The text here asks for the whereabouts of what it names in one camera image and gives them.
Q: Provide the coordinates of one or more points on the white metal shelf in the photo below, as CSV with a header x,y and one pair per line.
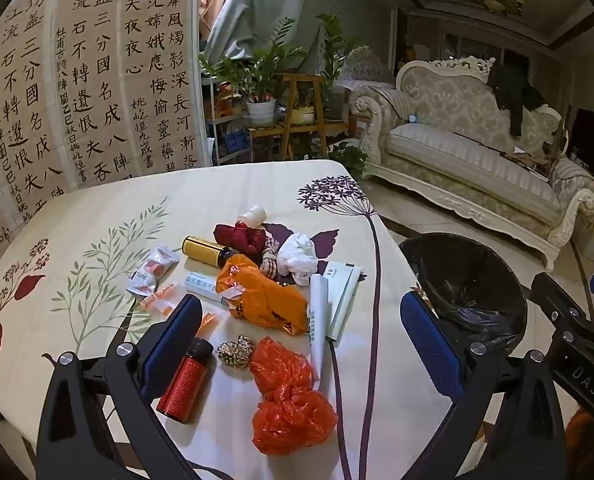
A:
x,y
227,118

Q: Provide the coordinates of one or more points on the orange plastic bag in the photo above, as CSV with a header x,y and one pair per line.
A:
x,y
257,300

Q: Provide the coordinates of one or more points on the white paper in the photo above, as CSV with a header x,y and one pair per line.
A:
x,y
319,320

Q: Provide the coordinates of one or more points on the blue crate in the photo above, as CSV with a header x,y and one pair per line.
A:
x,y
235,142

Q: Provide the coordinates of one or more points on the small white bottle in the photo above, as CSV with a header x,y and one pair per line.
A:
x,y
253,216

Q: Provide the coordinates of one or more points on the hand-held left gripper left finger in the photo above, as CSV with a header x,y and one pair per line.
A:
x,y
172,340

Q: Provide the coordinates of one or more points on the yellow white bowl pot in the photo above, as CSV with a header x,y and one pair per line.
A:
x,y
302,116

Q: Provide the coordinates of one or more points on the white teal box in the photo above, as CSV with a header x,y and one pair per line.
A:
x,y
202,284

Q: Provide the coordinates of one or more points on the floral tablecloth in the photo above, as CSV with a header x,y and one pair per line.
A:
x,y
127,195

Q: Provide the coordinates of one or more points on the checkered cloth scrap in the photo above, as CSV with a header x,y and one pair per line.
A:
x,y
271,260

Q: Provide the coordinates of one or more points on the yellow bottle with black cap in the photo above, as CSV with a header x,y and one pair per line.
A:
x,y
202,251

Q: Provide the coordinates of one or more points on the ornate cream sofa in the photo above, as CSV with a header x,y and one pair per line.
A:
x,y
452,150

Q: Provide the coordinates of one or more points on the patterned armchair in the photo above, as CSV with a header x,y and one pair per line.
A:
x,y
367,67

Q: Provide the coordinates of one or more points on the white flower pot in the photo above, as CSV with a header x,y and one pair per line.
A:
x,y
262,112

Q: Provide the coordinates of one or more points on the dark glass plant pot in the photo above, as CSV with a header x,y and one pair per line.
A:
x,y
333,105

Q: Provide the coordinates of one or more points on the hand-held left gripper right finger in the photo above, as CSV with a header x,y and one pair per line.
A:
x,y
432,345

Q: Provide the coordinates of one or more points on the tall green plant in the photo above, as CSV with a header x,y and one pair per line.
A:
x,y
337,50

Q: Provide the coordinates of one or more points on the red plastic bag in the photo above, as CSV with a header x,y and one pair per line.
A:
x,y
287,410

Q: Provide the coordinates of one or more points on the pink white snack packet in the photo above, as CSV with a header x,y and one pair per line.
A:
x,y
152,270

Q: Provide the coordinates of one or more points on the bin with black liner bag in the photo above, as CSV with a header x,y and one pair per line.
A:
x,y
467,280

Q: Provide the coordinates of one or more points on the wooden plant stand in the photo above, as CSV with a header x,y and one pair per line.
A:
x,y
299,78

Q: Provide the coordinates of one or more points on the grey green curtain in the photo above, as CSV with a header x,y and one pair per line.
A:
x,y
267,5

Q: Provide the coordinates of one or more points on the leafy green plant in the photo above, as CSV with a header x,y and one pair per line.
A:
x,y
262,65

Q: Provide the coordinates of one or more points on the brown paper scraps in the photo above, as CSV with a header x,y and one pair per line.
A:
x,y
527,157

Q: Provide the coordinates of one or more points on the red bottle with black cap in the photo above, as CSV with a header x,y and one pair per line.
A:
x,y
182,385

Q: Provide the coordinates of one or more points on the white tissue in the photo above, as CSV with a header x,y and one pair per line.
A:
x,y
299,255

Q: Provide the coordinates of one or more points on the small bushy green plant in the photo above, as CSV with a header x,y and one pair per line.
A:
x,y
349,160

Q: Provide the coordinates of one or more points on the white green envelope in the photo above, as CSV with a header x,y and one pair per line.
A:
x,y
344,300

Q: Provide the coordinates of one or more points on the dark red cloth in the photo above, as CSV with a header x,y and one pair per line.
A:
x,y
237,240

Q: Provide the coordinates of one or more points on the black clothing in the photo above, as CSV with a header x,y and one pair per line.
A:
x,y
514,90

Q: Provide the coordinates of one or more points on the small blue white object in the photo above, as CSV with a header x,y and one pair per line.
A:
x,y
413,119

